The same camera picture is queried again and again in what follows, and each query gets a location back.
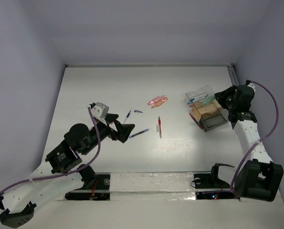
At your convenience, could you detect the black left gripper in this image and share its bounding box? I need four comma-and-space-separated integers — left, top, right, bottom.
82, 113, 135, 155

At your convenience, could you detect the blue ballpoint pen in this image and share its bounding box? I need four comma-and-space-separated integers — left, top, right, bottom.
122, 110, 132, 124

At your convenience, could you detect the green correction tape pen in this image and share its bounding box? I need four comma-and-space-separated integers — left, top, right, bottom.
202, 95, 215, 106

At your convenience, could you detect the white marker blue cap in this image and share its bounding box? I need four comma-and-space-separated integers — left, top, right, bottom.
190, 93, 208, 101

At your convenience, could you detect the orange highlighter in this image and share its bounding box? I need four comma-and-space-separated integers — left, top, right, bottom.
151, 97, 168, 109

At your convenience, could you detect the pink highlighter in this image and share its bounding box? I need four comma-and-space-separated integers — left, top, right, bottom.
148, 95, 164, 105

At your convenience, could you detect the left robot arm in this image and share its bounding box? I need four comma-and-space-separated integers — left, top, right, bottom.
0, 114, 135, 229

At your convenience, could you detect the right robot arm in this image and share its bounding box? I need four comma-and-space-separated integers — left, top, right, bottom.
215, 80, 284, 202

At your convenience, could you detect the stationery organizer box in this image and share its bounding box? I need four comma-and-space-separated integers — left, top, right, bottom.
184, 85, 228, 132

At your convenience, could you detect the blue ink refill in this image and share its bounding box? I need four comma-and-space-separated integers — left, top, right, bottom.
129, 129, 149, 139

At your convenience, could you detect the red gel pen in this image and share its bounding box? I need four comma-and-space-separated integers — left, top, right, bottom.
158, 116, 162, 139

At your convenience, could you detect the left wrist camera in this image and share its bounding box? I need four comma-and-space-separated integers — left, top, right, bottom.
88, 102, 109, 125

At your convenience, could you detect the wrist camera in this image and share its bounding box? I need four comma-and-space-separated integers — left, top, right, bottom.
245, 80, 256, 92
88, 102, 109, 125

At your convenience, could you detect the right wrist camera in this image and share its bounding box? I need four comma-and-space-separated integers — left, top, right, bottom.
245, 80, 256, 92

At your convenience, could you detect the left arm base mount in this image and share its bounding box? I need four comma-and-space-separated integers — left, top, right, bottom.
75, 166, 111, 191

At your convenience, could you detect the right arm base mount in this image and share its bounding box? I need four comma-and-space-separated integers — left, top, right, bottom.
191, 163, 234, 189

